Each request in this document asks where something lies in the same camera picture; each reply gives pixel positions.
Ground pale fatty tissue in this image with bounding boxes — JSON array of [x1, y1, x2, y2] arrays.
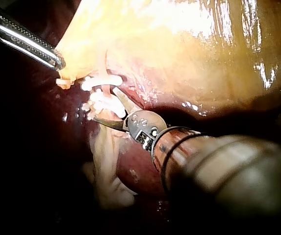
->
[[82, 111, 141, 210]]

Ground dark red liver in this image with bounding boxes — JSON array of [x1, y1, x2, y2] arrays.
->
[[0, 0, 281, 213]]

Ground right arm instrument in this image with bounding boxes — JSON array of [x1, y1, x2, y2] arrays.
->
[[123, 110, 168, 151]]

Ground thin tube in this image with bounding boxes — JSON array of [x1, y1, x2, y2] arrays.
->
[[100, 52, 114, 98]]

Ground right arm instrument jaw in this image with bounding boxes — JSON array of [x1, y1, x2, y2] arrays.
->
[[112, 87, 137, 116], [93, 117, 128, 134]]

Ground gallbladder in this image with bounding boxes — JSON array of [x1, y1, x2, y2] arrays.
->
[[56, 0, 281, 115]]

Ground left arm instrument jaw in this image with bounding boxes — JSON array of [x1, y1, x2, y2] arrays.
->
[[0, 8, 66, 71]]

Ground white clip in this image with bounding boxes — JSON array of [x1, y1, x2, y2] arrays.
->
[[80, 75, 123, 92], [87, 88, 127, 118]]

